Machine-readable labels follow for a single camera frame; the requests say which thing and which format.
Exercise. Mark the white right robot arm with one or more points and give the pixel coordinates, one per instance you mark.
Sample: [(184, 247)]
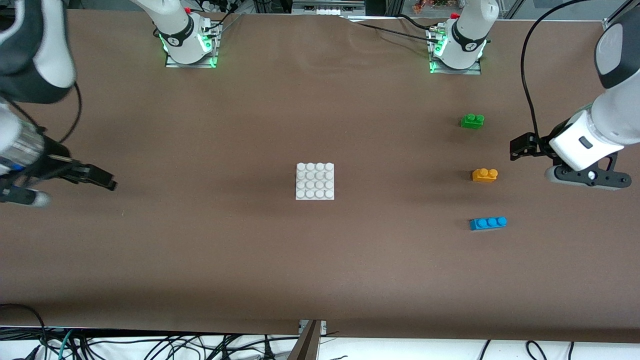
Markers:
[(180, 35)]

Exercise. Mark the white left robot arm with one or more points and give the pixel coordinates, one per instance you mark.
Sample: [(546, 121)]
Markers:
[(615, 105)]

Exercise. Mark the brown table leg post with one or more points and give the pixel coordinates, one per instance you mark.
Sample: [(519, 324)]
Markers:
[(305, 347)]

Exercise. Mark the small metal bracket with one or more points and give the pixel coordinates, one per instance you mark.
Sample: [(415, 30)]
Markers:
[(323, 327)]

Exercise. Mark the green two-stud block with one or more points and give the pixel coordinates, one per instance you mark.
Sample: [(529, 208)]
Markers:
[(471, 121)]

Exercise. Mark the yellow two-stud block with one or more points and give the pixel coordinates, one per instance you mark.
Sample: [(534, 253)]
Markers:
[(484, 175)]

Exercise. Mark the blue three-stud block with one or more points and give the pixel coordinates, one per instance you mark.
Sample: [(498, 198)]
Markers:
[(487, 223)]

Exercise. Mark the white studded base plate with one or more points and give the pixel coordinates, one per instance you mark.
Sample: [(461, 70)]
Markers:
[(315, 182)]

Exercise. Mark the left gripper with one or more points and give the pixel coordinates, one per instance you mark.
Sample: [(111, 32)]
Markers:
[(542, 146)]

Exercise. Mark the brown table cover sheet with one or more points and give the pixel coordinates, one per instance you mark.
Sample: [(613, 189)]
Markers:
[(320, 260)]

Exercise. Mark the aluminium frame profile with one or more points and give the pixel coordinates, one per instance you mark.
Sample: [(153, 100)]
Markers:
[(609, 24)]

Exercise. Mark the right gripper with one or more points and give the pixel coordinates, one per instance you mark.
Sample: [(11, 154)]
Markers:
[(54, 161)]

